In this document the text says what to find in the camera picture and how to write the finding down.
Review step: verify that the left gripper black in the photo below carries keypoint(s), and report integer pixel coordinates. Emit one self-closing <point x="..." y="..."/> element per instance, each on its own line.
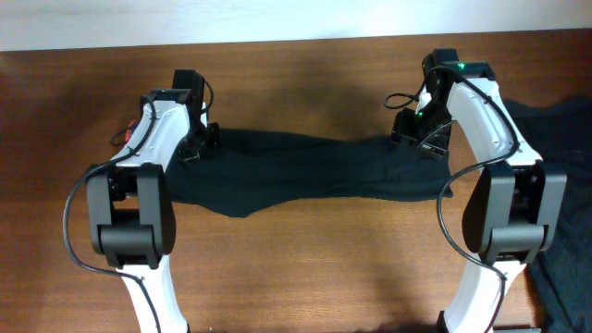
<point x="184" y="154"/>

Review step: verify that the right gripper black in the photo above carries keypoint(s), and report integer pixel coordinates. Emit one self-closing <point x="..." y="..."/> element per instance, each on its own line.
<point x="402" y="126"/>

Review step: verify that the black leggings red waistband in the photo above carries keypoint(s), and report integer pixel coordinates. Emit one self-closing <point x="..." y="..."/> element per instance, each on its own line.
<point x="253" y="170"/>

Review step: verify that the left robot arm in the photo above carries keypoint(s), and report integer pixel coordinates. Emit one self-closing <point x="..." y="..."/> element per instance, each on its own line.
<point x="132" y="220"/>

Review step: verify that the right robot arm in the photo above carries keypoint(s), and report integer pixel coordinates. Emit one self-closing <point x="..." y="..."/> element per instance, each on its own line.
<point x="512" y="213"/>

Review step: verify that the dark clothes pile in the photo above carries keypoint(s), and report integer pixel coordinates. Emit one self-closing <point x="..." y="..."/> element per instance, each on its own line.
<point x="561" y="133"/>

